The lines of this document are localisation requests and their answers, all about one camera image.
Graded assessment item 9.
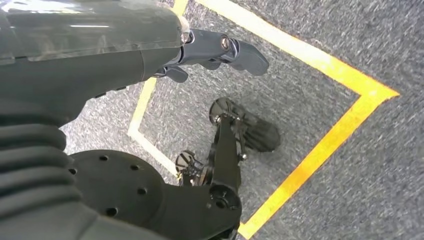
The ribbed grey left arm sleeve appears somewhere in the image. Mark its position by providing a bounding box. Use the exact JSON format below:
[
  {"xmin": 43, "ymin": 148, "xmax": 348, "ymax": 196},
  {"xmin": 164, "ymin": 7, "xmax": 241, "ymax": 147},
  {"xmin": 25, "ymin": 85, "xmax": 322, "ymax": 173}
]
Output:
[{"xmin": 0, "ymin": 109, "xmax": 100, "ymax": 240}]

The black robot left foot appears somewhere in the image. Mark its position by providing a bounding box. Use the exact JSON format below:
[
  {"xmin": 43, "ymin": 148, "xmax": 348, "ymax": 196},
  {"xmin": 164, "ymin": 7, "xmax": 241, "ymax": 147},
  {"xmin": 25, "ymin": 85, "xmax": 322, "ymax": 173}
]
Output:
[{"xmin": 208, "ymin": 96, "xmax": 282, "ymax": 153}]

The yellow floor tape rectangle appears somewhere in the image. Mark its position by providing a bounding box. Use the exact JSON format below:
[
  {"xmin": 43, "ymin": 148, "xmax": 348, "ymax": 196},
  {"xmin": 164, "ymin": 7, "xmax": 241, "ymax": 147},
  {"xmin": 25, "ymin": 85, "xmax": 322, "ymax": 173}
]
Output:
[{"xmin": 127, "ymin": 0, "xmax": 401, "ymax": 240}]

